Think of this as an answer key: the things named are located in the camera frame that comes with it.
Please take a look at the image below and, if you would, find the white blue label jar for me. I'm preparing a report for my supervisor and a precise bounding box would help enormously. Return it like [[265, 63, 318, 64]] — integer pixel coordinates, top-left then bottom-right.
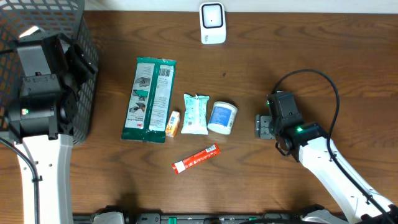
[[207, 101, 238, 135]]

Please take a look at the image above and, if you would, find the red snack bar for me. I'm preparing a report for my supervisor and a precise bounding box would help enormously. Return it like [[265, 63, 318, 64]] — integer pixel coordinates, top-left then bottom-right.
[[172, 144, 221, 174]]

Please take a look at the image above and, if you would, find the mint green wipes pack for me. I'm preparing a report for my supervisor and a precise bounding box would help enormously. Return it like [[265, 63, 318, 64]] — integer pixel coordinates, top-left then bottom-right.
[[181, 94, 210, 135]]

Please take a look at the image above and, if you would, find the green white 3M package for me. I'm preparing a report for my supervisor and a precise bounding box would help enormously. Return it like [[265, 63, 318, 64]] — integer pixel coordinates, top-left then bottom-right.
[[121, 57, 177, 144]]

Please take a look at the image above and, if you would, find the orange Kleenex tissue pack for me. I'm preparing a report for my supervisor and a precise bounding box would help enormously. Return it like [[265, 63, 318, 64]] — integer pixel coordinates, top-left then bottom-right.
[[165, 111, 180, 138]]

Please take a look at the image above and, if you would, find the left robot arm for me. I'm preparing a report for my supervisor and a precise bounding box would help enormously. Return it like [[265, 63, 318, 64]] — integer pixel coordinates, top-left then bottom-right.
[[1, 26, 98, 223]]

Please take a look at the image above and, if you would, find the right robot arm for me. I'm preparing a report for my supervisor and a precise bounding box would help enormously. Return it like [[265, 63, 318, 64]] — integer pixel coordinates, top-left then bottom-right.
[[255, 91, 397, 223]]

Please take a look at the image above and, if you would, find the white barcode scanner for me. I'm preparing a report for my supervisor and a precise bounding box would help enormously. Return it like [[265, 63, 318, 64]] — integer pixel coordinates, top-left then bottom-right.
[[199, 2, 226, 45]]

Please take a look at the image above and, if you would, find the grey plastic mesh basket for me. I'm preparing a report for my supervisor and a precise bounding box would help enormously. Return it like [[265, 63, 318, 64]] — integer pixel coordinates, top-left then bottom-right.
[[1, 0, 98, 144]]

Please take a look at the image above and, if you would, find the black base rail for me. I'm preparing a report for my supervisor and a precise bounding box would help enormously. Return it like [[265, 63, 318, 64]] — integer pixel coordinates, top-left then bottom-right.
[[72, 204, 348, 224]]

